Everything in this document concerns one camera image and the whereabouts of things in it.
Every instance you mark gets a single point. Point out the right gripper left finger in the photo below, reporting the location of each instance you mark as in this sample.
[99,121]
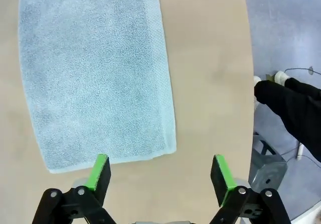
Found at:
[97,181]

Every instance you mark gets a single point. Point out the person in pink hoodie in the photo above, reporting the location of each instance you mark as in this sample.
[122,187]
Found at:
[288,103]

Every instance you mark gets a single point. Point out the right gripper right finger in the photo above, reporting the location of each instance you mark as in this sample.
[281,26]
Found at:
[223,183]

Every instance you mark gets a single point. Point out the white sneaker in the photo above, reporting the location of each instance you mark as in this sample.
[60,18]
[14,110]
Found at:
[281,77]
[256,79]

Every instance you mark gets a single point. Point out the light blue towel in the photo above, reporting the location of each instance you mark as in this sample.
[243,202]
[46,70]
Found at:
[87,70]

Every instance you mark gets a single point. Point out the light gray plastic stool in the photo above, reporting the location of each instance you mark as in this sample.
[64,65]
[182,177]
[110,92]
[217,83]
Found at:
[268,171]

